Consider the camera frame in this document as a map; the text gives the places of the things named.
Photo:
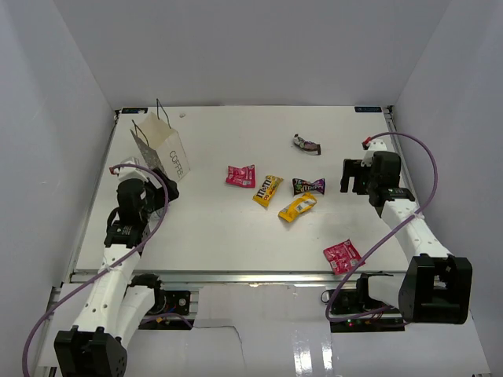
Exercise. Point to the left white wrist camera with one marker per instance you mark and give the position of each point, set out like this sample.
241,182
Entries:
129,169

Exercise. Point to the pink candy packet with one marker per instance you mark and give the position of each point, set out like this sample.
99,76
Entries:
243,177

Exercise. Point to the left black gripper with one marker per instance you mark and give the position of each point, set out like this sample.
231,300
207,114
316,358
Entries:
159,193

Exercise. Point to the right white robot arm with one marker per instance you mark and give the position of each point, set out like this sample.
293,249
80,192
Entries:
436,287

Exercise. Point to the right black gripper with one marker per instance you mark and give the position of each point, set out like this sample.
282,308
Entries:
353,168

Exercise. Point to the red candy packet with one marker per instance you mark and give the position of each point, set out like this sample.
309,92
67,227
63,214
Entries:
342,257

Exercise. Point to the aluminium table frame rail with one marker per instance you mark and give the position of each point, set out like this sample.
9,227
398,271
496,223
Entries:
247,278

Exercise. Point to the blue label right corner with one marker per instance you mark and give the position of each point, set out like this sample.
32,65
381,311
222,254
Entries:
368,109

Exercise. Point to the blue label corner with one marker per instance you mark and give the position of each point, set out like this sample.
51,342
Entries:
368,109
132,110

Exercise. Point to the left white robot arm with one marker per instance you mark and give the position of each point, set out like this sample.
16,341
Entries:
96,344

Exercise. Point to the blue label left corner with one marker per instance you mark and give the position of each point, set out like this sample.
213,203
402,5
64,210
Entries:
132,110

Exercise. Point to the dark purple M&M's packet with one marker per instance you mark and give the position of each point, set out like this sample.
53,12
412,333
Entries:
301,186

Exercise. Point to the yellow snack packet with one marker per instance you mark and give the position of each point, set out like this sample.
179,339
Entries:
299,206

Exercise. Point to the white coffee paper bag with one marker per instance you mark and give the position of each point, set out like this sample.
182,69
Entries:
160,144

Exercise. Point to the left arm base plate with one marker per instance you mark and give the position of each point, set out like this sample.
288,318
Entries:
170,302

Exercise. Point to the yellow M&M's packet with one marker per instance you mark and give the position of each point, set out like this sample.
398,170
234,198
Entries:
267,190

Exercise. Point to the brown torn snack wrapper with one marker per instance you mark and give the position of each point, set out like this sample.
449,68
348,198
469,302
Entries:
308,147

